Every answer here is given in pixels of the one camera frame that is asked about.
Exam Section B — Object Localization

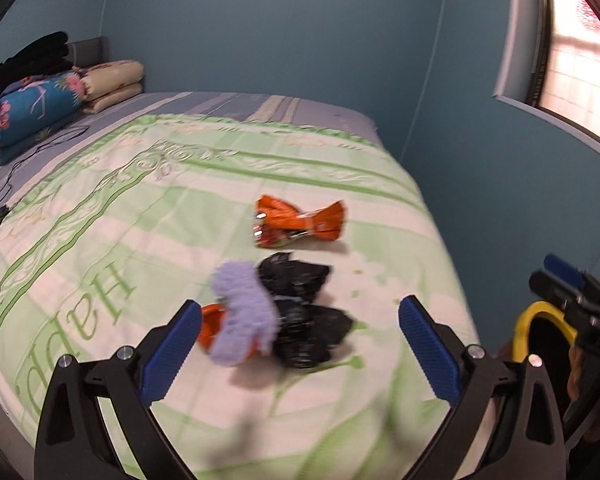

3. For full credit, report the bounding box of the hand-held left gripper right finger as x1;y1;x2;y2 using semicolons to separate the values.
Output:
397;295;566;480

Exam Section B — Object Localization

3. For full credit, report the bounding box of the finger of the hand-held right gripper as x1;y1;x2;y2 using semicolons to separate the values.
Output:
544;254;588;288
529;271;573;311

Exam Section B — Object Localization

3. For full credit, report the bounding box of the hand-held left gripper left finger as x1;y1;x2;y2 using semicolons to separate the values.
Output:
34;299;204;480

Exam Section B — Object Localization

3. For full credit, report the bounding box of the yellow ring object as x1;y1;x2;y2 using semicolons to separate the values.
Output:
511;300;578;363

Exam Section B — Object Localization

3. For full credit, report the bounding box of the person's right hand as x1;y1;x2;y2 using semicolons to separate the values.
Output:
569;346;588;401

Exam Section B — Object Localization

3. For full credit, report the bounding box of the small crumpled orange wrapper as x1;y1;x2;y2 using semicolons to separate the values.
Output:
197;302;263;360

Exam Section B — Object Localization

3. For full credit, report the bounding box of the black plastic bag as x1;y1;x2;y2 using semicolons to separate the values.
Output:
272;300;355;370
257;254;332;303

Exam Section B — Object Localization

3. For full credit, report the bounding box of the green patterned blanket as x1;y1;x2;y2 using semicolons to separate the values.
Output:
0;112;481;480

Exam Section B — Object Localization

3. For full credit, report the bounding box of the orange snack wrapper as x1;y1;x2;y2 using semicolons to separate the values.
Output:
253;194;347;250

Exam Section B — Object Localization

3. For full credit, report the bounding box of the window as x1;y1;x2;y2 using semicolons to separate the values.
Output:
492;0;600;156

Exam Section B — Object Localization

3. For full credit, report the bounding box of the striped bed sheet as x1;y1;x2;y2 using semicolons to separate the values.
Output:
0;91;383;211

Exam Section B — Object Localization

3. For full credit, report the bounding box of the beige folded quilt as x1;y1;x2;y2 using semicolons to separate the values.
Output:
81;60;146;113

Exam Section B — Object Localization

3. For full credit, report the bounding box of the blue floral folded quilt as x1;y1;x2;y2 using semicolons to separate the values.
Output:
0;71;88;167

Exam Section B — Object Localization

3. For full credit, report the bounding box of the black folded clothing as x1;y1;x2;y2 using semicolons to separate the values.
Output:
0;31;76;92

